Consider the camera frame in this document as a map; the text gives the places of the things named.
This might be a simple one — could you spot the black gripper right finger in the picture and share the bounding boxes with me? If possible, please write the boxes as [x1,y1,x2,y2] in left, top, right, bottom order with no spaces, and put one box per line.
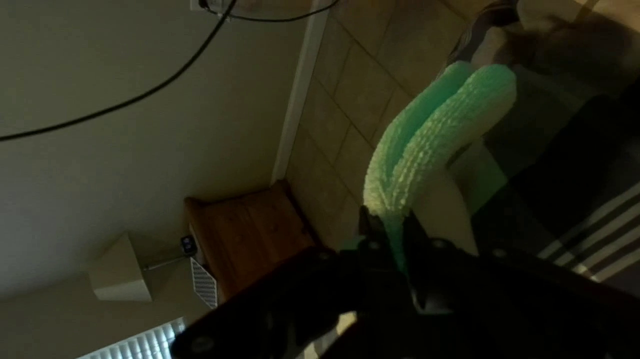
[398,210,455,316]

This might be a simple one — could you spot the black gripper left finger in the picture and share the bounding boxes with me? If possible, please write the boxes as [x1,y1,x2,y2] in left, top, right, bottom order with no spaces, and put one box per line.
[356,204,401,268]

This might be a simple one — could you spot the cream towel with stripes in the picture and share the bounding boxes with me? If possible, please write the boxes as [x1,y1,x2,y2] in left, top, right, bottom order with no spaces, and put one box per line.
[362,61,520,276]

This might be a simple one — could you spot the wooden nightstand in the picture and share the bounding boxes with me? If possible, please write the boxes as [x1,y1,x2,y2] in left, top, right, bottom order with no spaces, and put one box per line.
[181,178,323,304]

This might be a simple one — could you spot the plaid bed blanket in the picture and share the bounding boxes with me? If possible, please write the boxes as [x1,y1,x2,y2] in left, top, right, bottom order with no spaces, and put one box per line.
[445,0,640,296]

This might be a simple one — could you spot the white lamp shade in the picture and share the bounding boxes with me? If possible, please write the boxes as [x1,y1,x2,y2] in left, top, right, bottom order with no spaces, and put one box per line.
[84,230,175,306]

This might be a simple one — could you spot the white window blinds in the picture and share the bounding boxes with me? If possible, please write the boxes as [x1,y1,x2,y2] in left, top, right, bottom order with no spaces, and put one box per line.
[74,316,190,359]

